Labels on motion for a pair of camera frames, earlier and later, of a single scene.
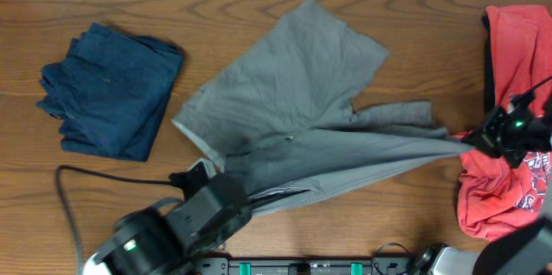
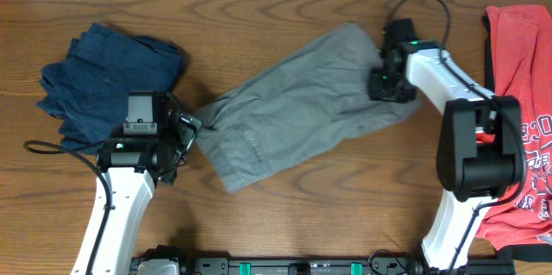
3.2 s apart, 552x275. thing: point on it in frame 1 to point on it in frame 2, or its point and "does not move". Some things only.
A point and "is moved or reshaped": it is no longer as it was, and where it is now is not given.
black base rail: [342, 266] does not move
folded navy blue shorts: [109, 96] does not move
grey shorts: [283, 121] is moved or reshaped
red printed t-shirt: [496, 199] does not move
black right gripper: [487, 137] to [377, 93]
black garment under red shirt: [488, 70] does not move
